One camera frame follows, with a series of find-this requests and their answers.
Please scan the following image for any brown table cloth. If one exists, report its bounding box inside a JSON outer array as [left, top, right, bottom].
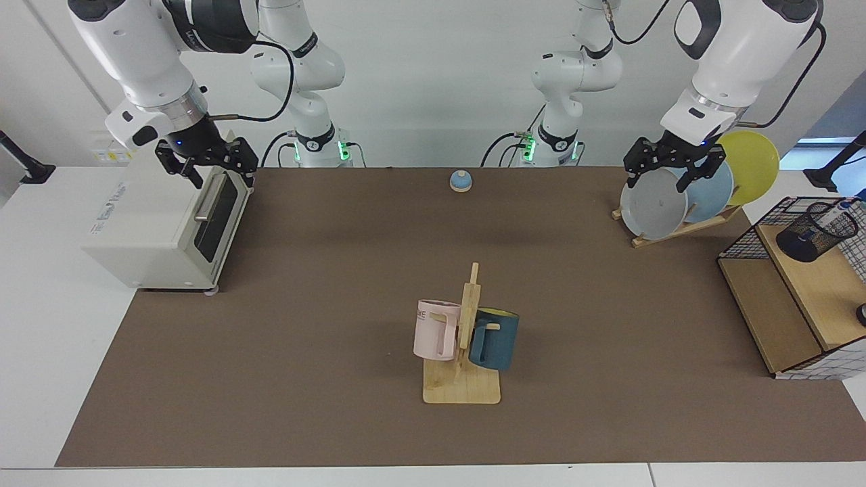
[[55, 167, 866, 467]]

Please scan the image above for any wire basket with wooden floor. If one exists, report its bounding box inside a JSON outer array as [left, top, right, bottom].
[[717, 196, 866, 381]]

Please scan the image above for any black clamp stand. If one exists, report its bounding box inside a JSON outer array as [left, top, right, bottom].
[[804, 132, 866, 193], [0, 130, 56, 185]]

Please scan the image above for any yellow plate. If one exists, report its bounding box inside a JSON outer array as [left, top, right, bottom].
[[716, 131, 780, 206]]

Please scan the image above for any white marker with blue cap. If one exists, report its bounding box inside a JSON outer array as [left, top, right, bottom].
[[797, 198, 856, 243]]

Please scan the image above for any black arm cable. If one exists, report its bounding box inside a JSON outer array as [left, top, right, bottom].
[[601, 0, 827, 129], [205, 39, 296, 124]]

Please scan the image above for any white wall socket box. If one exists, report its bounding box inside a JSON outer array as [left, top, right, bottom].
[[90, 131, 148, 166]]

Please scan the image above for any dark teal mug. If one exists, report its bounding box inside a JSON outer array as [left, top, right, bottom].
[[468, 308, 520, 371]]

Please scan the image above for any pink mug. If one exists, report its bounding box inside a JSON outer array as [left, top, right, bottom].
[[413, 300, 462, 362]]

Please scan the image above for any black base cable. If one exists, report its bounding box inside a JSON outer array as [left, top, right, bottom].
[[480, 105, 546, 168], [260, 131, 300, 168]]

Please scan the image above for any wooden cup stand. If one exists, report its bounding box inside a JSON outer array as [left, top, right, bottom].
[[423, 262, 502, 405]]

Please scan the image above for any grey plate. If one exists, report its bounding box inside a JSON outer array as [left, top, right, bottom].
[[620, 170, 688, 241]]

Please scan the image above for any wooden plate rack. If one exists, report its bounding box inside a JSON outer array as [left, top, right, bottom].
[[612, 203, 742, 248]]

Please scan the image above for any pale toaster oven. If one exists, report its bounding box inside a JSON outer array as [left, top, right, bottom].
[[83, 130, 256, 295]]

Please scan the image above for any black mesh pen holder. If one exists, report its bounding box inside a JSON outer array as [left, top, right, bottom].
[[775, 201, 860, 263]]

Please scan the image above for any light blue plate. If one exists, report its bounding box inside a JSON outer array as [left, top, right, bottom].
[[680, 159, 735, 224]]

